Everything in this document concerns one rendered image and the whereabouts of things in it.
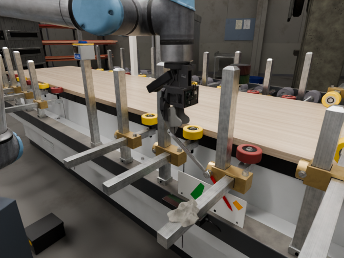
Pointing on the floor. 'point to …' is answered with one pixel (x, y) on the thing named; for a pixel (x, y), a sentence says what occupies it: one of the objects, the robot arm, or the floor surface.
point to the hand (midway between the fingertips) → (171, 129)
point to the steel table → (219, 61)
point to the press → (320, 43)
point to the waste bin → (256, 80)
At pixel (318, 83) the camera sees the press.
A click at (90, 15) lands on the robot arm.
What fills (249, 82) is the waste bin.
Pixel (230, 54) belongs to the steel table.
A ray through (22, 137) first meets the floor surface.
